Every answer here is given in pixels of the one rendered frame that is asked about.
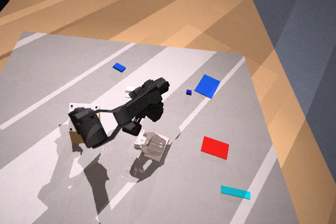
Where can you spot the blue flat block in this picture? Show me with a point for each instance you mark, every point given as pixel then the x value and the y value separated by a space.
pixel 119 67

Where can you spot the blue square plate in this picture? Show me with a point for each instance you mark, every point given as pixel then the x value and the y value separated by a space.
pixel 207 86

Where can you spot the teal flat bar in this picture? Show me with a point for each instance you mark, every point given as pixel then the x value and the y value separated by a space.
pixel 235 192

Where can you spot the red flat plate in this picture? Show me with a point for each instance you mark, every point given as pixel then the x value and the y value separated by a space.
pixel 215 147

